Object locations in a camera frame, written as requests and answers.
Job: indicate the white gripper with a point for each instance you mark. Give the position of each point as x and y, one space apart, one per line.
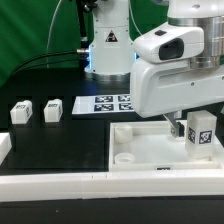
162 80

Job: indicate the white square tabletop part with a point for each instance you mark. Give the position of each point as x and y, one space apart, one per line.
146 146

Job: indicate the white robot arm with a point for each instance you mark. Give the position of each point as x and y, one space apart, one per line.
112 53

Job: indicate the white sheet with markers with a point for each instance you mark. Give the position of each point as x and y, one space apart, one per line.
102 104

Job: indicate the white U-shaped fence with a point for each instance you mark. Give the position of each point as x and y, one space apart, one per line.
111 185

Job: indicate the black camera stand pole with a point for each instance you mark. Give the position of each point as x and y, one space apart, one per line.
82 8

